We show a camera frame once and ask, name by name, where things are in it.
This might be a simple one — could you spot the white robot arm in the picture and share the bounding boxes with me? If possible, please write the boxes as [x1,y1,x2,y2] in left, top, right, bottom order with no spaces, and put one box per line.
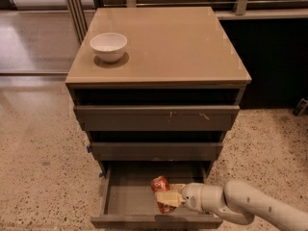
[155,180,308,231]

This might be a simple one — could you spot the blue tape piece lower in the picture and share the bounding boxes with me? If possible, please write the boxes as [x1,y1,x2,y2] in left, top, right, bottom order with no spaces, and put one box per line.
[99,172,105,178]

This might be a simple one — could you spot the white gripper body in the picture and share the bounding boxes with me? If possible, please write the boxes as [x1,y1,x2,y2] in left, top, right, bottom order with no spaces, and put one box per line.
[182,183,204,213]

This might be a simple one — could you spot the white ceramic bowl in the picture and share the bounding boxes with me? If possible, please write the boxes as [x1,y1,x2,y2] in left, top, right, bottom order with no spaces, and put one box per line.
[90,33,128,63]

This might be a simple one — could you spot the grey middle drawer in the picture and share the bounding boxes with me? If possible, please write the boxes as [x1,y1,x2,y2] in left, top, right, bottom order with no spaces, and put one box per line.
[90,142,223,161]

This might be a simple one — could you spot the grey top drawer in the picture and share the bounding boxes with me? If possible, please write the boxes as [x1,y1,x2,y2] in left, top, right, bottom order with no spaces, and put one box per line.
[74,105,240,132]

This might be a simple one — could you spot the grey drawer cabinet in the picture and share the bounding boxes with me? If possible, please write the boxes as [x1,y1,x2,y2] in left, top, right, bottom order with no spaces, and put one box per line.
[64,6,253,178]

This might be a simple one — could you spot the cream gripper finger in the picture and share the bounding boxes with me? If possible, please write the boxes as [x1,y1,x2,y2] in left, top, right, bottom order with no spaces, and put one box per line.
[155,191,185,207]
[169,184,185,193]

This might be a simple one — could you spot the red coke can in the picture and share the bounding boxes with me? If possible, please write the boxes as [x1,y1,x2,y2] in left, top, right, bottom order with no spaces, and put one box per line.
[151,176,175,214]

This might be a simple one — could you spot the grey open bottom drawer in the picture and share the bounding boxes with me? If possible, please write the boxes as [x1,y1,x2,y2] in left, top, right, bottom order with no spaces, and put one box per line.
[91,161,222,231]

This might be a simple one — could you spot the small dark floor object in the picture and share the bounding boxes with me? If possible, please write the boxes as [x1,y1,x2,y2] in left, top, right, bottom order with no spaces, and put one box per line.
[292,98,308,116]

